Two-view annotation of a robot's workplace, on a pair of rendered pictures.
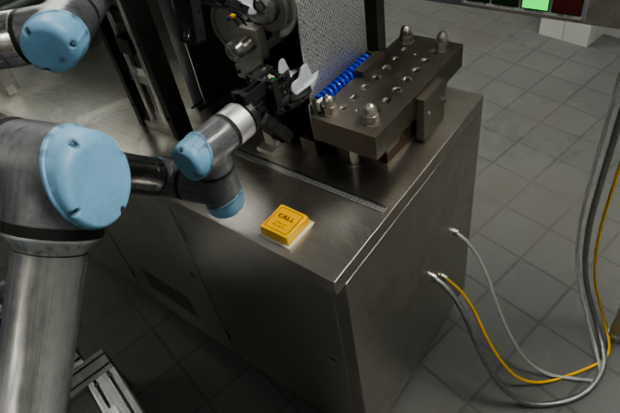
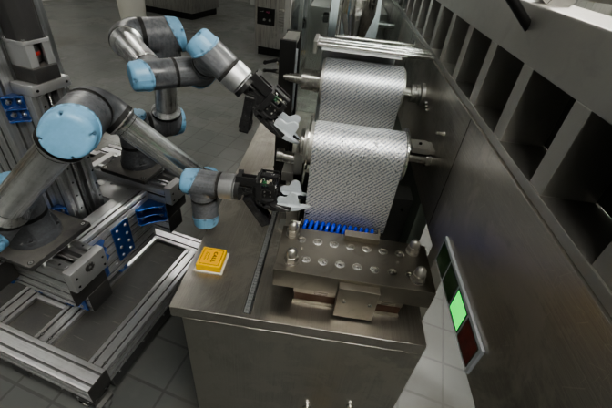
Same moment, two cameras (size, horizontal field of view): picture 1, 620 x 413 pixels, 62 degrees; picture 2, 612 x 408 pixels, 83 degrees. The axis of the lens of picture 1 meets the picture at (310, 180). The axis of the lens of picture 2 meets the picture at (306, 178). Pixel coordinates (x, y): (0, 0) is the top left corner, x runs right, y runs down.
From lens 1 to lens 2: 0.76 m
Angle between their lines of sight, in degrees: 38
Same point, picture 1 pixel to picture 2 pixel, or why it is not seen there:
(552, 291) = not seen: outside the picture
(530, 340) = not seen: outside the picture
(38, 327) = (18, 169)
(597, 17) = (474, 385)
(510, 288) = not seen: outside the picture
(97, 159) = (68, 127)
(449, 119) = (375, 327)
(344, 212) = (236, 289)
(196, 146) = (188, 175)
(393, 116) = (303, 272)
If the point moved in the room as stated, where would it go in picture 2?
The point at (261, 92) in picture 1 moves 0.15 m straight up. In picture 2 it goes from (250, 183) to (251, 134)
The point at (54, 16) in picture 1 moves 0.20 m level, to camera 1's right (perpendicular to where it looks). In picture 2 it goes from (139, 65) to (170, 94)
